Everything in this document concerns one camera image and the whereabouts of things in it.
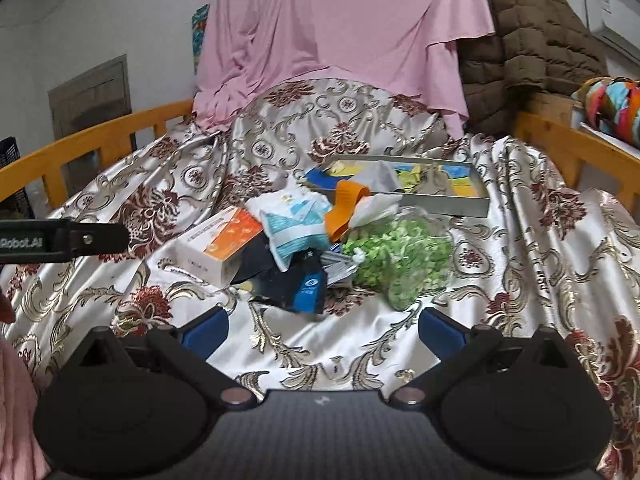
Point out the colourful wall poster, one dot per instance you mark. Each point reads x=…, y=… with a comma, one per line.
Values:
x=200, y=35

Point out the brown quilted blanket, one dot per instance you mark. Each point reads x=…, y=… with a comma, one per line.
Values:
x=530, y=50

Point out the pink fuzzy clothing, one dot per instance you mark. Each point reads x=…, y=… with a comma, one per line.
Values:
x=20, y=410

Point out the silver metal tray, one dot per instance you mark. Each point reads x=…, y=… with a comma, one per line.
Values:
x=450, y=202

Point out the colourful striped bag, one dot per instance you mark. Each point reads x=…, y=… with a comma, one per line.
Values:
x=612, y=107

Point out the person's left hand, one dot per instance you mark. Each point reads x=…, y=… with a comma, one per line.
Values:
x=4, y=307

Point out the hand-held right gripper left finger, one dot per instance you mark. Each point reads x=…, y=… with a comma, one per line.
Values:
x=206, y=329

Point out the white air conditioner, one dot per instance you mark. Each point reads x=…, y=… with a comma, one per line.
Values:
x=612, y=15

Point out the black packet with blue label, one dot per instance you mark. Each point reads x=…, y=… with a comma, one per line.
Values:
x=295, y=285

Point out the orange and white box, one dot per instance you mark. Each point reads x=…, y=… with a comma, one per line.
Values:
x=220, y=245

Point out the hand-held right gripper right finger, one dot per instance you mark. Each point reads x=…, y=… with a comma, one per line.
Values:
x=441, y=329

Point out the brown door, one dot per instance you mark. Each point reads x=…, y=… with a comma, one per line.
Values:
x=92, y=115

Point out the orange cloth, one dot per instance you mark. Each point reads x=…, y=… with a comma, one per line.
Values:
x=342, y=210

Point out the floral satin blanket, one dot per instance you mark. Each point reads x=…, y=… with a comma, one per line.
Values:
x=525, y=260

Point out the yellow and blue cloth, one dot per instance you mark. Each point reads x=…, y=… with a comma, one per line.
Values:
x=460, y=180

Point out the clear bag of green pieces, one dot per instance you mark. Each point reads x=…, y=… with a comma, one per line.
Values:
x=400, y=255

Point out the pink sheet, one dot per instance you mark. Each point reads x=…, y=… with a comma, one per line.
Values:
x=350, y=35

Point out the white cloth with blue whale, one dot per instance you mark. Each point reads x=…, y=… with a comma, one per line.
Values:
x=292, y=225

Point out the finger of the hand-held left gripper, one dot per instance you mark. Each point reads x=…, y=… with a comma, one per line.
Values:
x=102, y=239

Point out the grey striped small packet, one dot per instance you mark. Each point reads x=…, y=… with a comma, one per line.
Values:
x=340, y=267

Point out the dark plastic crate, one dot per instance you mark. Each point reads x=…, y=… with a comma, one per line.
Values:
x=15, y=175

